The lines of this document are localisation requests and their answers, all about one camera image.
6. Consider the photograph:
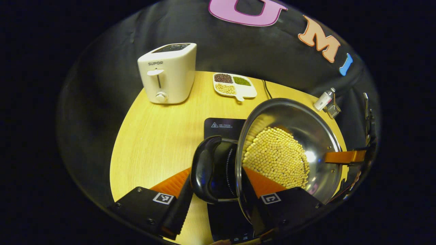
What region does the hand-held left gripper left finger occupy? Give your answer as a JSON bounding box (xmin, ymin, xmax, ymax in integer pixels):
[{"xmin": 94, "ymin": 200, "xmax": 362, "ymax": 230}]
[{"xmin": 107, "ymin": 167, "xmax": 195, "ymax": 240}]

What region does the white divided bean dish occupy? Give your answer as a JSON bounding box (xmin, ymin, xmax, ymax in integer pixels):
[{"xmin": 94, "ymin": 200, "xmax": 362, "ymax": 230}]
[{"xmin": 213, "ymin": 72, "xmax": 258, "ymax": 102}]

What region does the white toaster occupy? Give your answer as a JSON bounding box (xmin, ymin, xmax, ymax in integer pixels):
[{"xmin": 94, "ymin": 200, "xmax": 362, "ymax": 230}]
[{"xmin": 137, "ymin": 43, "xmax": 197, "ymax": 104}]

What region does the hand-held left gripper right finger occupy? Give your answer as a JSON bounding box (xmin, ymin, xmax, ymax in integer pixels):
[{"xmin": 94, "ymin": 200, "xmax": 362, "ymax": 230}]
[{"xmin": 243, "ymin": 166, "xmax": 324, "ymax": 239}]

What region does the steel pot with black handle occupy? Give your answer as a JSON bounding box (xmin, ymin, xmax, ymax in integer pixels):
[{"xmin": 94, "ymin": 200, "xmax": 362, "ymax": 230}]
[{"xmin": 190, "ymin": 98, "xmax": 344, "ymax": 222}]

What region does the pile of yellow soybeans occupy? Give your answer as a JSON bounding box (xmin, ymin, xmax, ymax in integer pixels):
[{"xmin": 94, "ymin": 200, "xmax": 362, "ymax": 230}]
[{"xmin": 243, "ymin": 127, "xmax": 310, "ymax": 189}]

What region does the clear plastic bottle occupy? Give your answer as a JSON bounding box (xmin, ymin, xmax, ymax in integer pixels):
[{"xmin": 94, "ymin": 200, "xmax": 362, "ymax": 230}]
[{"xmin": 313, "ymin": 87, "xmax": 336, "ymax": 111}]

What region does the black induction cooktop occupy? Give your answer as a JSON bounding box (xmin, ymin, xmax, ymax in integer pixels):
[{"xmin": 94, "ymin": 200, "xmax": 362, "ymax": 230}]
[{"xmin": 204, "ymin": 117, "xmax": 266, "ymax": 243}]

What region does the clear glass cup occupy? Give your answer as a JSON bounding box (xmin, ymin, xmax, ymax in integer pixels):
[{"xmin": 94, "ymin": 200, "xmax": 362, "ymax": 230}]
[{"xmin": 323, "ymin": 100, "xmax": 342, "ymax": 119}]

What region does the black power cable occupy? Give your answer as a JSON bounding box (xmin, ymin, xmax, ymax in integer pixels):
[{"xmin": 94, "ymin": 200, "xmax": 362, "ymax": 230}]
[{"xmin": 262, "ymin": 79, "xmax": 273, "ymax": 100}]

